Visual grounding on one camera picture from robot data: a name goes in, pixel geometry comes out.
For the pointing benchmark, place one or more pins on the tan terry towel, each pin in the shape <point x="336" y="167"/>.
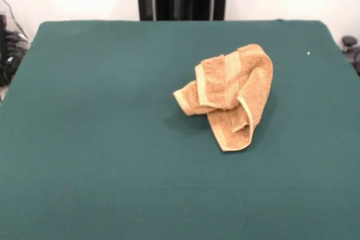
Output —
<point x="247" y="82"/>

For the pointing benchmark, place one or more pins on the black equipment pile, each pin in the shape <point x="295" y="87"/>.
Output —
<point x="12" y="54"/>

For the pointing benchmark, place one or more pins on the dark green table cloth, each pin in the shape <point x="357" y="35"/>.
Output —
<point x="84" y="138"/>

